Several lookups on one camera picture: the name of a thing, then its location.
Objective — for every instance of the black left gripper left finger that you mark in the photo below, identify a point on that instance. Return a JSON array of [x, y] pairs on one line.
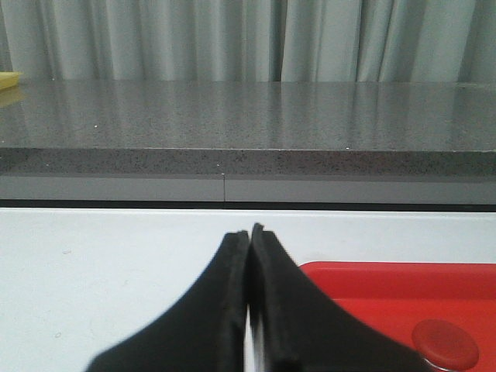
[[203, 331]]

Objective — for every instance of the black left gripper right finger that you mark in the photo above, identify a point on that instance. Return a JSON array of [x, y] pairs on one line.
[[296, 327]]

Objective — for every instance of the red mushroom push button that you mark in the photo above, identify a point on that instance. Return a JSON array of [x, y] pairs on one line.
[[445, 345]]

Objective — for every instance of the red plastic tray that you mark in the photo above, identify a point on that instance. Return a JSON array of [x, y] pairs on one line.
[[394, 298]]

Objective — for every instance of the grey granite counter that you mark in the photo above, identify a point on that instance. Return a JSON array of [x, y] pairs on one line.
[[371, 143]]

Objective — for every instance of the yellow object on counter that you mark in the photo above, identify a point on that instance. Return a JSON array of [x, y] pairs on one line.
[[9, 79]]

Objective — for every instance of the white-grey curtain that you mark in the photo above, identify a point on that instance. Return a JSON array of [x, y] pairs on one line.
[[420, 41]]

